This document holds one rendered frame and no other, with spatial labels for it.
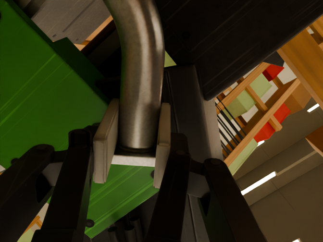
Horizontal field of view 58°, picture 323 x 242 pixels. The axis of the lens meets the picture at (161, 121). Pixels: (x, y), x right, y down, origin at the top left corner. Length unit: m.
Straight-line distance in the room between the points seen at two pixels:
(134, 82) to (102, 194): 0.13
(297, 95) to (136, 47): 4.12
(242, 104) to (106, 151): 3.36
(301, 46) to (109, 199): 0.84
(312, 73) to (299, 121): 8.66
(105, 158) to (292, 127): 9.55
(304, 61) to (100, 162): 0.90
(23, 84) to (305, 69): 0.88
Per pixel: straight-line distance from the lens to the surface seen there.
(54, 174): 0.16
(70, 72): 0.24
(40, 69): 0.25
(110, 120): 0.19
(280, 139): 9.74
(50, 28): 0.78
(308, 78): 1.02
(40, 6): 0.26
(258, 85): 3.80
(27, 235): 6.68
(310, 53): 1.02
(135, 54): 0.19
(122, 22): 0.19
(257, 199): 8.07
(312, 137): 0.80
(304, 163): 7.83
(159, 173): 0.17
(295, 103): 4.25
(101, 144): 0.16
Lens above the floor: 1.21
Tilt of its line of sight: 2 degrees up
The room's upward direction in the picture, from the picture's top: 141 degrees clockwise
